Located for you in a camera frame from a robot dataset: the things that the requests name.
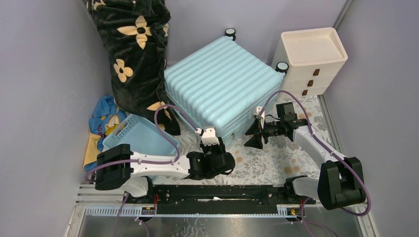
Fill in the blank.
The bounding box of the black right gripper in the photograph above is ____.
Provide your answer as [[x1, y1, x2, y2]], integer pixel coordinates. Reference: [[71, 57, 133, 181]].
[[244, 118, 284, 150]]

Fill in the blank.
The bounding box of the white three-drawer storage cabinet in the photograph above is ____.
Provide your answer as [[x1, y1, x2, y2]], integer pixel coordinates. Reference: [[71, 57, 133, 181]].
[[271, 27, 348, 99]]

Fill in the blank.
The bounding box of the black floral plush blanket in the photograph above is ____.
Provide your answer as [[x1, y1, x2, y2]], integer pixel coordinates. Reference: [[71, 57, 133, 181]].
[[84, 0, 181, 136]]

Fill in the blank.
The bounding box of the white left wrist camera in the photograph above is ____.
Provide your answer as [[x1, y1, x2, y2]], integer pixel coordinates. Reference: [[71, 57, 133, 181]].
[[195, 126, 220, 146]]

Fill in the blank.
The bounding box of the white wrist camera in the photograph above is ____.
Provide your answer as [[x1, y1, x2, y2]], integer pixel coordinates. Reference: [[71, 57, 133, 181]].
[[195, 126, 220, 146], [253, 106, 265, 121]]

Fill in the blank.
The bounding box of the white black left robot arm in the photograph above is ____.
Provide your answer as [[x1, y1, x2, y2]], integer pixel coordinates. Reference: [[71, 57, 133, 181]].
[[93, 139, 235, 203]]

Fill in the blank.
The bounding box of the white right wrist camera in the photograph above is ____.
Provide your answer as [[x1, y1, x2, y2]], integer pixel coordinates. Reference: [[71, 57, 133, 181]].
[[253, 106, 265, 121]]

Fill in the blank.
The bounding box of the light blue ribbed suitcase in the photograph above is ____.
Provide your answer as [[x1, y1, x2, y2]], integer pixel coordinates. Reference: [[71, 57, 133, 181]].
[[164, 28, 285, 145]]

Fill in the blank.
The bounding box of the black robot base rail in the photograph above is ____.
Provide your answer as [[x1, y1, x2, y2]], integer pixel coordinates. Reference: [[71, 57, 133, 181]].
[[127, 179, 316, 219]]

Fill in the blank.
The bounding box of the light blue perforated plastic basket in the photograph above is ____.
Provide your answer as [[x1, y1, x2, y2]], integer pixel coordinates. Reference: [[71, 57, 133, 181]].
[[103, 114, 180, 156]]

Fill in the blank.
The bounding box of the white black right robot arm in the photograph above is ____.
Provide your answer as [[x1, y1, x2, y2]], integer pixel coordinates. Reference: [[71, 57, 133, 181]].
[[244, 102, 370, 210]]

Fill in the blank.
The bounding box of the floral patterned floor mat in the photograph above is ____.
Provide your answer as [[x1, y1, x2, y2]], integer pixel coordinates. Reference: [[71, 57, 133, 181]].
[[151, 96, 331, 185]]

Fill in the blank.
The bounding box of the blue yellow cloth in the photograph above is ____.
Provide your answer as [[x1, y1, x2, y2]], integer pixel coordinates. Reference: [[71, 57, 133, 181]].
[[83, 95, 127, 172]]

